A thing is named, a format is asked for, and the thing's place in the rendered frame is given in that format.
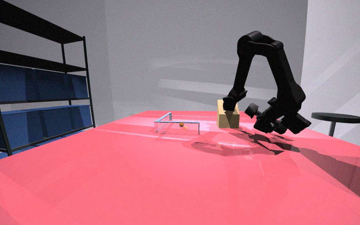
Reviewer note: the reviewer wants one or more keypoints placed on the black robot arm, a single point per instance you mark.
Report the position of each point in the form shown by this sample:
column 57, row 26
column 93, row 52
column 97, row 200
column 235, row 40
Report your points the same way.
column 289, row 94

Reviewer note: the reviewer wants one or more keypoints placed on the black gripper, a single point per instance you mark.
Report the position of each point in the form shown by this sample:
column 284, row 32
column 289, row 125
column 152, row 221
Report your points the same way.
column 252, row 110

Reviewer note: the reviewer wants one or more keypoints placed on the clear glass l-shaped wall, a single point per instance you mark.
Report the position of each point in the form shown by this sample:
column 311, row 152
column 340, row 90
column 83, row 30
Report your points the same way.
column 183, row 128

